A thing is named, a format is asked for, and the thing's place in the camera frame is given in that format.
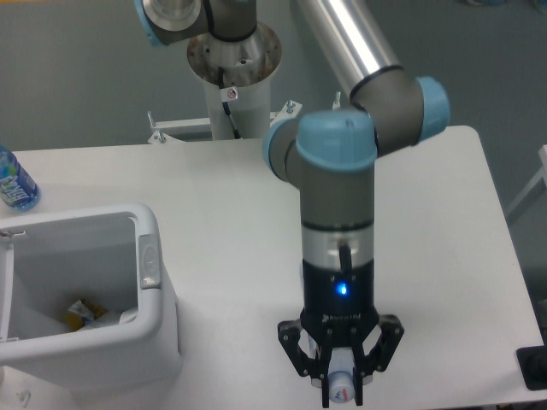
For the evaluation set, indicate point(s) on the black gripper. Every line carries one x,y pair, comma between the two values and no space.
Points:
339,312

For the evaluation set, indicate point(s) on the clear crushed plastic bottle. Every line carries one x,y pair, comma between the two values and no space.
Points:
337,385

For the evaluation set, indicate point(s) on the white paper trash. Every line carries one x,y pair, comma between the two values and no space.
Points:
120,317

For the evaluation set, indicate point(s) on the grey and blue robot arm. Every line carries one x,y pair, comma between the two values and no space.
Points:
328,156

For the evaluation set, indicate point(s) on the white plastic trash can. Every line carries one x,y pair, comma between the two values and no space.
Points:
110,255

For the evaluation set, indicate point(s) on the black clamp at table edge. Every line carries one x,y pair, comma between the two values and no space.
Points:
532,361

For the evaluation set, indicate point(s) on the yellow wrapper in bin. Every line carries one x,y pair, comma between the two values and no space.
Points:
81,313

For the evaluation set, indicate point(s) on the blue labelled water bottle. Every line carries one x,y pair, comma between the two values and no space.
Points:
18,189

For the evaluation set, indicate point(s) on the white pedestal base frame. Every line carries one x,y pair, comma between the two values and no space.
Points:
171,131

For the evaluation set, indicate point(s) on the white frame at right edge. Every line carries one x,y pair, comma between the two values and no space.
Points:
530,193

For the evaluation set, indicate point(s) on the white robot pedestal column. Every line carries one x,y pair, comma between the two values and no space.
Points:
236,78

